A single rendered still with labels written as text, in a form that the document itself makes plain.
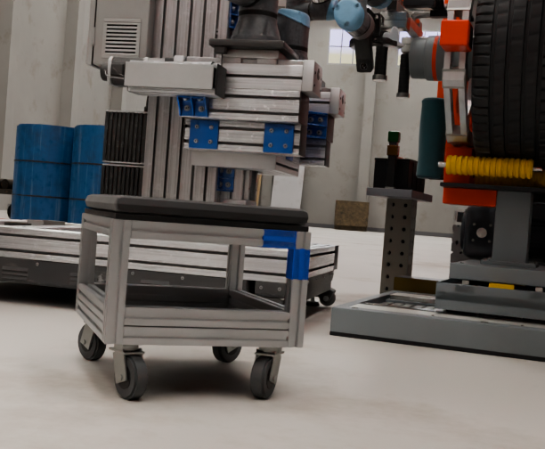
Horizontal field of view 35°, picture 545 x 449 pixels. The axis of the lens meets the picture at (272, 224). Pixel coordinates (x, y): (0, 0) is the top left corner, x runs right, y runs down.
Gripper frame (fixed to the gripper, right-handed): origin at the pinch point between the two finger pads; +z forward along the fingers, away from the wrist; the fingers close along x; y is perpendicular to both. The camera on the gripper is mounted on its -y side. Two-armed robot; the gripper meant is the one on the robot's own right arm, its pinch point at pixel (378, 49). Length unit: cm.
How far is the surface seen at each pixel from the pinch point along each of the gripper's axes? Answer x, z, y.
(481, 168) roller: -30.7, 7.6, -33.7
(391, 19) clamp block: -3.0, 2.8, 9.6
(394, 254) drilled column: 9, 81, -62
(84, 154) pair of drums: 333, 363, -3
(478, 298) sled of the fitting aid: -33, 0, -71
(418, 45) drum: -8.9, 16.5, 4.5
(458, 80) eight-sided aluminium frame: -24.5, -4.5, -10.2
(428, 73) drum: -12.1, 18.0, -3.8
